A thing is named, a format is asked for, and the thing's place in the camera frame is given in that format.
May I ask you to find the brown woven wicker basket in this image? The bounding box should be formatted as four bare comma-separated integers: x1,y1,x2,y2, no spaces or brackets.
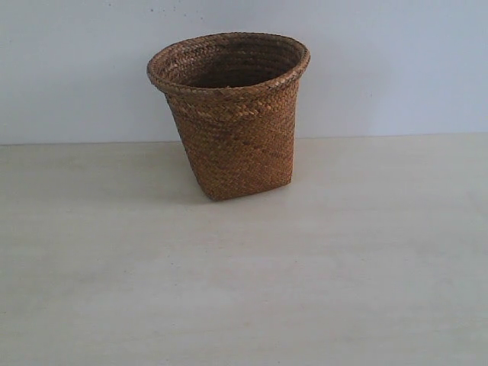
146,32,310,201

